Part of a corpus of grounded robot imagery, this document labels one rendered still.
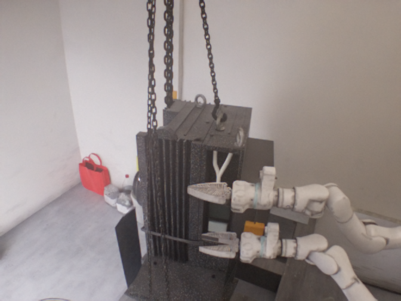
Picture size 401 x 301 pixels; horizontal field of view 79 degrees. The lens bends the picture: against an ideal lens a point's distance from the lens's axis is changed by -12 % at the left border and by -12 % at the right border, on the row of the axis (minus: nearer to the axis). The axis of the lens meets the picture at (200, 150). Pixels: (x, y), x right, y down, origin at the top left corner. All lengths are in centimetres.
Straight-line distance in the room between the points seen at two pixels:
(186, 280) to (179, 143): 70
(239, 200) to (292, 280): 114
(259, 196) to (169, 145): 46
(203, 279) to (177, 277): 13
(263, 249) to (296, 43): 151
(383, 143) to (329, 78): 62
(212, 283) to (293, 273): 63
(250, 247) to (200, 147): 41
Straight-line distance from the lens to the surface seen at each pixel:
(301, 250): 92
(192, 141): 104
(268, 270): 184
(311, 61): 205
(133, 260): 184
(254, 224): 109
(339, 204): 85
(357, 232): 99
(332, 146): 222
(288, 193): 80
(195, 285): 142
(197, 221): 125
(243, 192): 78
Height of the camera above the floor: 208
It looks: 29 degrees down
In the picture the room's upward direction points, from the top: 3 degrees clockwise
